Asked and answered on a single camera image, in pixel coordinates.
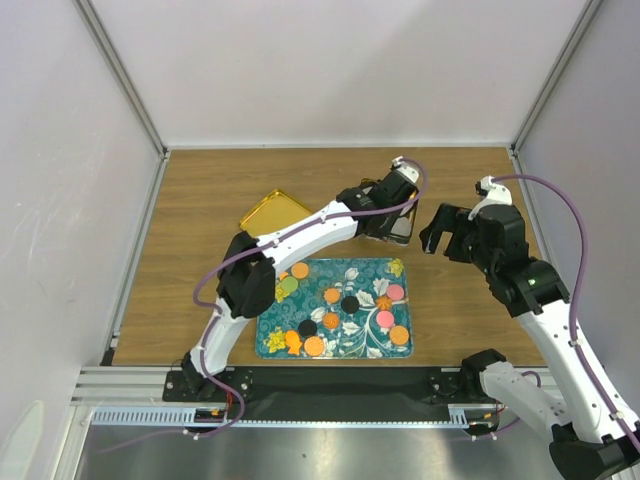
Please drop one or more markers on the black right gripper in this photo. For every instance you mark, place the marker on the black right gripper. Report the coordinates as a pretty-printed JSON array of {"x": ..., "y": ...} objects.
[{"x": 448, "y": 218}]

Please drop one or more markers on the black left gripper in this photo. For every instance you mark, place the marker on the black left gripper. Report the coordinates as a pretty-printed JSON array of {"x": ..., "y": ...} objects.
[{"x": 397, "y": 210}]

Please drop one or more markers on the gold cookie tin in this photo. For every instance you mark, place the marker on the gold cookie tin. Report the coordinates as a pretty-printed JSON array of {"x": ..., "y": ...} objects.
[{"x": 400, "y": 231}]

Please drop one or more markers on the black sandwich cookie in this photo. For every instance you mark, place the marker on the black sandwich cookie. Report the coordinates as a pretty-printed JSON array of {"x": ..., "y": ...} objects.
[
  {"x": 350, "y": 304},
  {"x": 307, "y": 328}
]

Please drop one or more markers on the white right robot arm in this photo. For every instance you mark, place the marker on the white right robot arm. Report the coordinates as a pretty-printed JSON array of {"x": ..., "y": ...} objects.
[{"x": 590, "y": 431}]

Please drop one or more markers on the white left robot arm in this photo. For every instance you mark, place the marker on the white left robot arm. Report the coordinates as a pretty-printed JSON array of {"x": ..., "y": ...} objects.
[{"x": 243, "y": 286}]

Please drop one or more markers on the pink sandwich cookie upper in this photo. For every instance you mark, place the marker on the pink sandwich cookie upper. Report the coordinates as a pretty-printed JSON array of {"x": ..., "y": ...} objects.
[{"x": 395, "y": 292}]

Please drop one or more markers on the pink sandwich cookie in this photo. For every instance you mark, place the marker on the pink sandwich cookie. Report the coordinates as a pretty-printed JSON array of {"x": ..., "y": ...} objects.
[
  {"x": 395, "y": 292},
  {"x": 385, "y": 319}
]

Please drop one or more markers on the orange flower cookie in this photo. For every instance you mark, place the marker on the orange flower cookie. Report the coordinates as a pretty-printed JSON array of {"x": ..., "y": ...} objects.
[{"x": 384, "y": 303}]

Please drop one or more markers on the orange dotted cookie top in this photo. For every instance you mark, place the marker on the orange dotted cookie top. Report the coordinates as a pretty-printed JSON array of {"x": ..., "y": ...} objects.
[{"x": 300, "y": 270}]

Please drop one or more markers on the orange dotted cookie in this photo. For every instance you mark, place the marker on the orange dotted cookie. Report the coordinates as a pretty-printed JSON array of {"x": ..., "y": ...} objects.
[
  {"x": 314, "y": 346},
  {"x": 399, "y": 335},
  {"x": 300, "y": 270}
]

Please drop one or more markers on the pink sandwich cookie lower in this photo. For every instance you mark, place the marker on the pink sandwich cookie lower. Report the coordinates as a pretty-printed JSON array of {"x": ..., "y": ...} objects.
[{"x": 385, "y": 319}]

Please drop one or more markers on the gold tin lid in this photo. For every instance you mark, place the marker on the gold tin lid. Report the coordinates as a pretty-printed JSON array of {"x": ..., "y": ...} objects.
[{"x": 275, "y": 211}]

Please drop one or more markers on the orange dotted cookie right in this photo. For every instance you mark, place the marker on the orange dotted cookie right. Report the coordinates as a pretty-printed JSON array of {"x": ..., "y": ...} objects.
[{"x": 399, "y": 335}]

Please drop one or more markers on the teal floral tray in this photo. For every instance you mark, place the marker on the teal floral tray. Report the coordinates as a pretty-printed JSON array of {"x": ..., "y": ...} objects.
[{"x": 358, "y": 336}]

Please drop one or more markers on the orange swirl cookie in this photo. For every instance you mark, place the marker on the orange swirl cookie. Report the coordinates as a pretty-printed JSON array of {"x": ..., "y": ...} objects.
[{"x": 331, "y": 320}]

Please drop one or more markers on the orange dotted cookie bottom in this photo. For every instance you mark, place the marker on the orange dotted cookie bottom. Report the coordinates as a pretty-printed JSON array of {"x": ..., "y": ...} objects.
[{"x": 314, "y": 346}]

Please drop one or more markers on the orange fish cookie bottom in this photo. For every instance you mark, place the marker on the orange fish cookie bottom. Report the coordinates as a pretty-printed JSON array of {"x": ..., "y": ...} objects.
[{"x": 293, "y": 342}]

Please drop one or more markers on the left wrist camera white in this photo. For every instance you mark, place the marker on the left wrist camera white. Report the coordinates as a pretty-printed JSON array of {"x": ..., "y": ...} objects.
[{"x": 407, "y": 169}]

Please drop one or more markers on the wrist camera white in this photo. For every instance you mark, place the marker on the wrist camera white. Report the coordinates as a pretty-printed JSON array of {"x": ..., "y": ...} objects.
[
  {"x": 407, "y": 169},
  {"x": 490, "y": 193}
]

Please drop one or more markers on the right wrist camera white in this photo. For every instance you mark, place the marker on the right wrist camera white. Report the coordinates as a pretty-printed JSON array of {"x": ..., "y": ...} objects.
[{"x": 490, "y": 193}]

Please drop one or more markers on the white cable duct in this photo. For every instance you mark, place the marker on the white cable duct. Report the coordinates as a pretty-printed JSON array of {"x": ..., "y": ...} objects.
[{"x": 201, "y": 417}]

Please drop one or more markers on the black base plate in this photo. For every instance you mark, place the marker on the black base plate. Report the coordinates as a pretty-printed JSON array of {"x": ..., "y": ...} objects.
[{"x": 354, "y": 394}]

